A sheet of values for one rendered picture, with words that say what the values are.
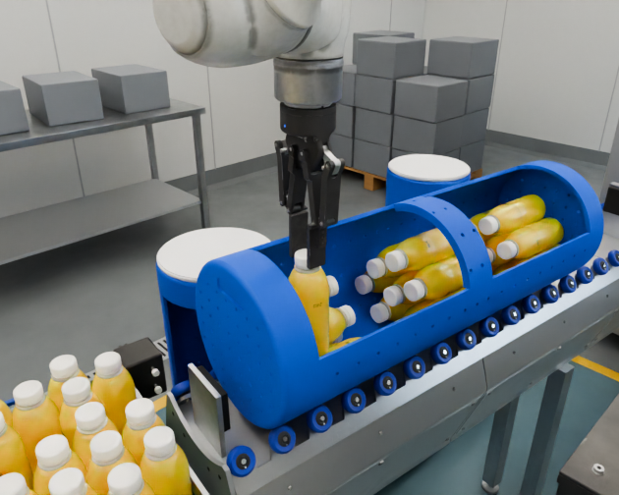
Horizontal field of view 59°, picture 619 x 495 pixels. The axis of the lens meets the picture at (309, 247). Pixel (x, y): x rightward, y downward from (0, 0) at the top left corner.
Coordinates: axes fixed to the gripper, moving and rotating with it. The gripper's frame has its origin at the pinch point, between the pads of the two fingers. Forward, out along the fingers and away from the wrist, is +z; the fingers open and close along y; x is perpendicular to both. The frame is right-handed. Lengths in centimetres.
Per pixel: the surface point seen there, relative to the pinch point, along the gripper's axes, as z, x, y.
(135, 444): 23.3, 29.4, 0.3
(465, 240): 7.3, -32.3, -4.2
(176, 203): 100, -87, 262
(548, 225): 14, -66, -1
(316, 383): 18.7, 4.6, -8.8
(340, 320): 19.8, -9.7, 3.1
